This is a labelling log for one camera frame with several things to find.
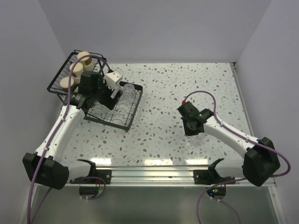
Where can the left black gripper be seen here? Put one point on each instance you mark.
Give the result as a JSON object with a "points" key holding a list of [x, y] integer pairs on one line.
{"points": [[110, 102]]}

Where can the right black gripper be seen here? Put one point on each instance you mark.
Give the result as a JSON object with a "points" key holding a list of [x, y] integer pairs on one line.
{"points": [[188, 132]]}

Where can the clear plastic cup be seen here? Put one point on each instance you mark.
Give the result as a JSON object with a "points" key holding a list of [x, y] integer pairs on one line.
{"points": [[129, 92], [100, 109], [197, 140]]}

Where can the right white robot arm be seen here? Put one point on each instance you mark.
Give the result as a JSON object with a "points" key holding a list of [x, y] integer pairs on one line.
{"points": [[259, 160]]}

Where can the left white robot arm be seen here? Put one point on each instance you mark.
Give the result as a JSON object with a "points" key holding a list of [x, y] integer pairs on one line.
{"points": [[43, 166]]}

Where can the beige cup far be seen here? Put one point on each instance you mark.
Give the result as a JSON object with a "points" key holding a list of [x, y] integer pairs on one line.
{"points": [[87, 61]]}

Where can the beige cup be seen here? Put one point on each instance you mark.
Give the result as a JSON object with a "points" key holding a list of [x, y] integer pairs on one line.
{"points": [[87, 61], [64, 84], [77, 69]]}

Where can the beige cup middle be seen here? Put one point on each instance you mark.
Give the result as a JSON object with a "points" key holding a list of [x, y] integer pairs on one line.
{"points": [[77, 69]]}

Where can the beige cup near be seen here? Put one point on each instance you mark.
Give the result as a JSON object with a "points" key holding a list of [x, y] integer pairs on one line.
{"points": [[64, 84]]}

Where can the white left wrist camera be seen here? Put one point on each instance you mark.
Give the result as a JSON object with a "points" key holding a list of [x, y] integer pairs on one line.
{"points": [[112, 79]]}

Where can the black wire dish rack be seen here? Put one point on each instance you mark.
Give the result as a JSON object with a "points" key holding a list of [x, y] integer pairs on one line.
{"points": [[121, 116]]}

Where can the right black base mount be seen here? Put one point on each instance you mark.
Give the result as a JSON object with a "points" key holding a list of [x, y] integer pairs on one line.
{"points": [[203, 177]]}

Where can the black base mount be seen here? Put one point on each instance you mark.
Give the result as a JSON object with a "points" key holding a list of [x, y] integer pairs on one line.
{"points": [[203, 177], [104, 174]]}

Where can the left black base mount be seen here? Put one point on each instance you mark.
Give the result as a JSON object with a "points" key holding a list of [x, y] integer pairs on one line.
{"points": [[104, 174]]}

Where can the aluminium mounting rail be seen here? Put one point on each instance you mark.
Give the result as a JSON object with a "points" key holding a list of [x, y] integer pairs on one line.
{"points": [[153, 176]]}

